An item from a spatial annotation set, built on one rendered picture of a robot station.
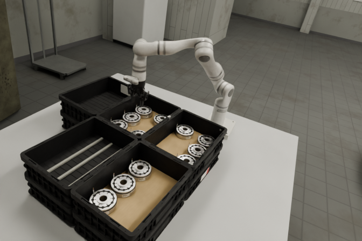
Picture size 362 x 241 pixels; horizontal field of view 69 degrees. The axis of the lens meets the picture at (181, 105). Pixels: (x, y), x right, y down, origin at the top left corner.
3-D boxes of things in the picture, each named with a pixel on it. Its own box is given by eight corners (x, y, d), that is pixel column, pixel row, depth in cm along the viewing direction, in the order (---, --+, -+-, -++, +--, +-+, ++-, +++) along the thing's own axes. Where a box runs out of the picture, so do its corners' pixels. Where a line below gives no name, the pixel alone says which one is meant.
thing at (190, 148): (194, 142, 141) (194, 141, 141) (210, 150, 137) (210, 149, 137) (183, 151, 133) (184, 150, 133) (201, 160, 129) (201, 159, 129)
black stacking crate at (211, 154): (179, 125, 161) (182, 109, 156) (223, 145, 150) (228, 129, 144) (138, 158, 131) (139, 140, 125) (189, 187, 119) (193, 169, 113)
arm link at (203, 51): (210, 51, 123) (223, 77, 144) (209, 35, 127) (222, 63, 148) (192, 56, 126) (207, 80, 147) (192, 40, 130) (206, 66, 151)
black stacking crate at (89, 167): (95, 133, 142) (94, 116, 136) (137, 158, 131) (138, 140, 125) (22, 175, 111) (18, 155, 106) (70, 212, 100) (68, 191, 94)
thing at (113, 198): (104, 185, 107) (104, 184, 107) (122, 198, 103) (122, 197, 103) (83, 201, 99) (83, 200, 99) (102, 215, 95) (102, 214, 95)
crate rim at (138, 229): (139, 143, 126) (139, 139, 125) (192, 172, 114) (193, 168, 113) (68, 195, 95) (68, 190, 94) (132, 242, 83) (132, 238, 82)
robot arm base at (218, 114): (213, 119, 186) (218, 99, 176) (224, 124, 182) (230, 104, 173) (207, 125, 179) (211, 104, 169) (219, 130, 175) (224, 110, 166)
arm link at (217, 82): (212, 61, 150) (225, 67, 145) (223, 83, 172) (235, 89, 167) (202, 73, 149) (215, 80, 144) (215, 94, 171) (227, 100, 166)
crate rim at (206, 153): (181, 111, 157) (182, 108, 156) (227, 132, 145) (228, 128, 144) (139, 143, 126) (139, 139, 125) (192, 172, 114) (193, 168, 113)
